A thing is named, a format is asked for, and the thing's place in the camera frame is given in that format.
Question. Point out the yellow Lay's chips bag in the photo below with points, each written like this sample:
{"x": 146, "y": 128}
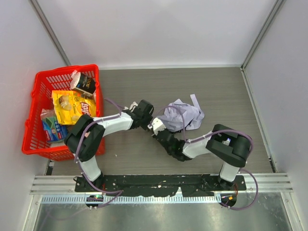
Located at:
{"x": 70, "y": 105}

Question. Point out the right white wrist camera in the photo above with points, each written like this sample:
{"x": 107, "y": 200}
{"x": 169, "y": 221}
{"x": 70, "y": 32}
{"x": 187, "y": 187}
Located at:
{"x": 156, "y": 126}

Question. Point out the black and white carton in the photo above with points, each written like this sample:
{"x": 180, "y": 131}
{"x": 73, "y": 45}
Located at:
{"x": 82, "y": 84}

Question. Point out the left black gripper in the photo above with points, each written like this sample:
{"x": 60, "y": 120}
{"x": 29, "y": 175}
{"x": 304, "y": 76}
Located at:
{"x": 146, "y": 121}

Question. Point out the blue snack packet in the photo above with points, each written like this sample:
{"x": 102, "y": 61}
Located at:
{"x": 54, "y": 131}

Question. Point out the lavender folding umbrella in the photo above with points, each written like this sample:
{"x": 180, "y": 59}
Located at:
{"x": 179, "y": 115}

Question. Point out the white slotted cable duct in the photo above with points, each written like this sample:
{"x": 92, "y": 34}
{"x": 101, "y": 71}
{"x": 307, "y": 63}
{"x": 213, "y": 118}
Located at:
{"x": 85, "y": 199}

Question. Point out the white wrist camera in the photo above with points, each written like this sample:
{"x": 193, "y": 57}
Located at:
{"x": 156, "y": 126}
{"x": 132, "y": 106}

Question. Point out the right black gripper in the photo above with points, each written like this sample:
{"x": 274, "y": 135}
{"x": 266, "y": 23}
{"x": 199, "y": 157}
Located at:
{"x": 160, "y": 134}

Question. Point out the clear pink snack packet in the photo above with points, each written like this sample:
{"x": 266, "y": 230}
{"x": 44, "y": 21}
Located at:
{"x": 45, "y": 113}

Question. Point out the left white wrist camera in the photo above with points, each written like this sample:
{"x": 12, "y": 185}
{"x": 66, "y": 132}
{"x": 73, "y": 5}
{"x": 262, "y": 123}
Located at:
{"x": 132, "y": 106}

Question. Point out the red plastic basket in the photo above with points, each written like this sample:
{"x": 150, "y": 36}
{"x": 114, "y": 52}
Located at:
{"x": 34, "y": 141}

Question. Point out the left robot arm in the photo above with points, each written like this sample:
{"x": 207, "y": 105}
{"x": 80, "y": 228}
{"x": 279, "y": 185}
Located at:
{"x": 86, "y": 135}

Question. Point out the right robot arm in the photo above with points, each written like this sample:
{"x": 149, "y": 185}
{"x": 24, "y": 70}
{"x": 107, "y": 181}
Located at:
{"x": 231, "y": 146}

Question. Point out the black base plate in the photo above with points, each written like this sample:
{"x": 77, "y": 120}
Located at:
{"x": 191, "y": 185}

